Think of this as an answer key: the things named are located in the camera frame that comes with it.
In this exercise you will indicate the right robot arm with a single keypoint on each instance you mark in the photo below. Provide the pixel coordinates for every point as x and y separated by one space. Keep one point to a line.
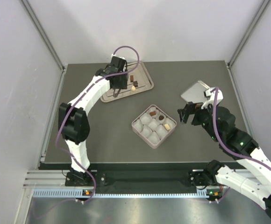
219 123

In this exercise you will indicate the silver metal tray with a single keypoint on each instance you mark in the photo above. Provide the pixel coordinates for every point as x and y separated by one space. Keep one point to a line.
141 75

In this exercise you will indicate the white chocolate cube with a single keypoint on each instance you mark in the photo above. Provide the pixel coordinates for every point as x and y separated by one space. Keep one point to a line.
167 126

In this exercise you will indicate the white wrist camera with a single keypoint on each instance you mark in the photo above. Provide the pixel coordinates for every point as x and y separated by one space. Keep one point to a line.
213 97
114 55

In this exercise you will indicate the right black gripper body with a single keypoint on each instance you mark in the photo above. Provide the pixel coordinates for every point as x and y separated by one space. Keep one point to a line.
194 108

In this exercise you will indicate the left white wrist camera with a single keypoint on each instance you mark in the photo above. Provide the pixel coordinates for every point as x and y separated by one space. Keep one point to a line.
114 55

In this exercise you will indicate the pink square tin box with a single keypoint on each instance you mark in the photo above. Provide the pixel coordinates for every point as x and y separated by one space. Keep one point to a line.
146 139

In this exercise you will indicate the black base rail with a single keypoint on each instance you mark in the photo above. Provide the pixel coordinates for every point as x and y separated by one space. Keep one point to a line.
142 178

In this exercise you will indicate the white cable duct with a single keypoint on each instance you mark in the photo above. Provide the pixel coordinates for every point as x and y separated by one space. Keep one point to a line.
83 194

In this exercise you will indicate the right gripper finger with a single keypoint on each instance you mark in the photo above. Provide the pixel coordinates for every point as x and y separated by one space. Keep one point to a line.
183 118
182 111

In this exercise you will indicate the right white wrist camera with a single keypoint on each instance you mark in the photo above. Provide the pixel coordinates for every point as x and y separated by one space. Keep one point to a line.
213 97

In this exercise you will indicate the silver tin lid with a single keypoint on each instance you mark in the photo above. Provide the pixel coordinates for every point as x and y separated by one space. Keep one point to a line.
195 93

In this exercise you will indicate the metal tongs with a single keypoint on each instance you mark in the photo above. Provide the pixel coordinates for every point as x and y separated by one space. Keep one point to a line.
116 93

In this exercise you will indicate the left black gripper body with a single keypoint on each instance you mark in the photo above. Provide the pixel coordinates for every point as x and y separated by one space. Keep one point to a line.
122 83

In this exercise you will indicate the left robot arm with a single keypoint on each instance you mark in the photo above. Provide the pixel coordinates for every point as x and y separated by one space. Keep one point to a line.
73 124

